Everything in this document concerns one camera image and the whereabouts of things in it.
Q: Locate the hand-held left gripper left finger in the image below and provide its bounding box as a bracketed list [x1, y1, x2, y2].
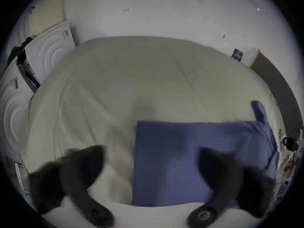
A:
[28, 145, 115, 228]

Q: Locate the dark brown padded headboard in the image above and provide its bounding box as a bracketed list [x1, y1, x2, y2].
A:
[249, 51, 304, 138]

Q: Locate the pale yellow cushion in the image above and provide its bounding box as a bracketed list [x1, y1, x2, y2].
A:
[28, 0, 66, 37]

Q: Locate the small blue packet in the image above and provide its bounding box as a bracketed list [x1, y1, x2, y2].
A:
[232, 48, 243, 62]

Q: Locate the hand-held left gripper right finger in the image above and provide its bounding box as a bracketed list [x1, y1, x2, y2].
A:
[187, 147, 276, 228]

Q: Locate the blue garment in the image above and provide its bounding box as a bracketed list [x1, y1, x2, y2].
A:
[132, 100, 280, 210]

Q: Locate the bed with beige sheet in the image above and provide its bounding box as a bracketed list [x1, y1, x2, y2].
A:
[20, 36, 289, 224]

